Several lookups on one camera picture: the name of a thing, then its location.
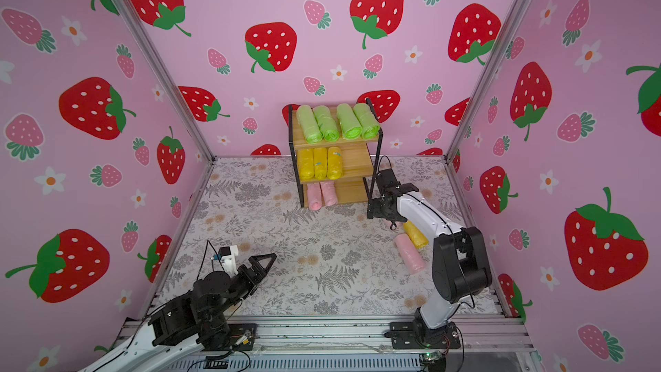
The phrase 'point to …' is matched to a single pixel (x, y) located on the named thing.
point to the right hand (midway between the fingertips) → (387, 212)
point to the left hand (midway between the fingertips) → (275, 263)
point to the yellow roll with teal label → (335, 170)
